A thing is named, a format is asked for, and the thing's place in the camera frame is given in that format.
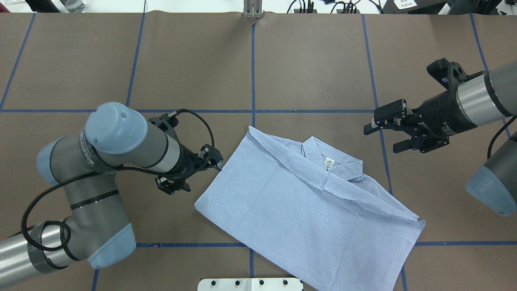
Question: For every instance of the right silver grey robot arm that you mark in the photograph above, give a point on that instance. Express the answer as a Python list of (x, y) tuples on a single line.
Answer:
[(469, 101)]

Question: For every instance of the light blue striped shirt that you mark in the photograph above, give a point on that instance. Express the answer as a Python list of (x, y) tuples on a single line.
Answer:
[(311, 210)]

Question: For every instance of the clear water bottle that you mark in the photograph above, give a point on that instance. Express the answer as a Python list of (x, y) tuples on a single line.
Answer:
[(73, 6)]

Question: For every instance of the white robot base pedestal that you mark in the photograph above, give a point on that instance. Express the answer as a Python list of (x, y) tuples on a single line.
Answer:
[(250, 284)]

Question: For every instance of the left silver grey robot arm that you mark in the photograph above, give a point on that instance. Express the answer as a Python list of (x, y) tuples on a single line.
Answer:
[(115, 138)]

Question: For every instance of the black box with label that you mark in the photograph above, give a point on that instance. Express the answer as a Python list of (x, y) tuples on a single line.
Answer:
[(414, 7)]

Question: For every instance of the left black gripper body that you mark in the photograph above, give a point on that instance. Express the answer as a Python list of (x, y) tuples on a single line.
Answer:
[(187, 160)]

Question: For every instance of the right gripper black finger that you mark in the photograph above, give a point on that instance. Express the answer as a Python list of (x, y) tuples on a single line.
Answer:
[(402, 146), (372, 128)]

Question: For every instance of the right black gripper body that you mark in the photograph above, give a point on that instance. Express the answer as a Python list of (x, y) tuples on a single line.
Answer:
[(439, 110)]

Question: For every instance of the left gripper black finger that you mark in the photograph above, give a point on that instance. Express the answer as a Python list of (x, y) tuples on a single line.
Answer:
[(217, 167)]

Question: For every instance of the grey metal frame post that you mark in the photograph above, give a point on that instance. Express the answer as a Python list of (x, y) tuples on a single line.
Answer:
[(252, 9)]

